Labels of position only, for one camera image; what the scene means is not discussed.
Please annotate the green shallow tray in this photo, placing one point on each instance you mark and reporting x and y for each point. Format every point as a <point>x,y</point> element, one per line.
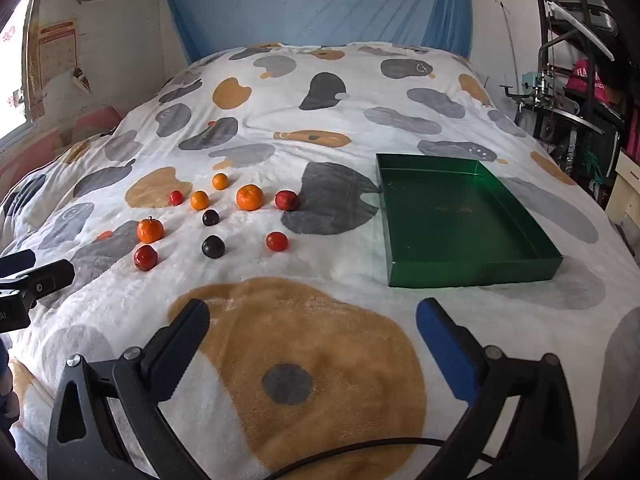
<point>450,220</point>

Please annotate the small red tomato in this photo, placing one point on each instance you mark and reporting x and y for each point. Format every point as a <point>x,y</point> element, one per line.
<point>176,198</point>

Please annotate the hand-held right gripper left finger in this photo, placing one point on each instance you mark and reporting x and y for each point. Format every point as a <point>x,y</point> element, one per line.
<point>175,352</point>

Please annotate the bright red tomato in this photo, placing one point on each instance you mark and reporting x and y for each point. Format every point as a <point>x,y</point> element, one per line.
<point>276,241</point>

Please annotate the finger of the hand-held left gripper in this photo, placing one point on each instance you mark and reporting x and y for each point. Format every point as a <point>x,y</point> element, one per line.
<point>47,277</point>
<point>17,261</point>

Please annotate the wooden cabinet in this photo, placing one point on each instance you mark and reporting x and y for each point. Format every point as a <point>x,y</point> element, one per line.
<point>625,180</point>

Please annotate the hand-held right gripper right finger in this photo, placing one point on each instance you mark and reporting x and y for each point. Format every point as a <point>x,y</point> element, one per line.
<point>445,355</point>

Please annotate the large orange tangerine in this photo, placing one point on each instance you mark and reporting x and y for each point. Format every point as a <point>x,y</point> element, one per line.
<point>249,197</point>

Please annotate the wall calendar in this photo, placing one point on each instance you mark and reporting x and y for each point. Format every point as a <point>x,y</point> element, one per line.
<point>57,55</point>

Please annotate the black metal rack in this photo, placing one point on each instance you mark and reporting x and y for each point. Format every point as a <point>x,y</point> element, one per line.
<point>550,45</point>

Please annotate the white spotted printed blanket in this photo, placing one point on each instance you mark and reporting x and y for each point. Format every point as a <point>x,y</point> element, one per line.
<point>320,125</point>

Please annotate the small orange tangerine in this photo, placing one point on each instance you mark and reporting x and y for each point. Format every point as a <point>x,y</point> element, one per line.
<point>199,200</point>
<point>220,181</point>

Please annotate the dark purple plum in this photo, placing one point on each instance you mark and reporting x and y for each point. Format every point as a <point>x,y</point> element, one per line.
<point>213,246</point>
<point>210,217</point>

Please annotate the pink bed sheet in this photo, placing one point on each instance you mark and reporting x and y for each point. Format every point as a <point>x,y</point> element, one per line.
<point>40,155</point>

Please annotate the grey suitcase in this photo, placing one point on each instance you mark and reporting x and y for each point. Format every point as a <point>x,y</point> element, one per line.
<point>597,10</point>

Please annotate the blue mosquito net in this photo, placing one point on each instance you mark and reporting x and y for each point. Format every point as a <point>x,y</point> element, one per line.
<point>315,0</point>

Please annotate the window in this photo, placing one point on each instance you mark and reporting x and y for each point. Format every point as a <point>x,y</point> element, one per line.
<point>12,45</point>

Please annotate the sewing machine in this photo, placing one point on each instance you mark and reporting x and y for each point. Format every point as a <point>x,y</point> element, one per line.
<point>537,87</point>

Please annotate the pink bag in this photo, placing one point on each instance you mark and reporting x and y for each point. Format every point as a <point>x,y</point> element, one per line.
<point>585,77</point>

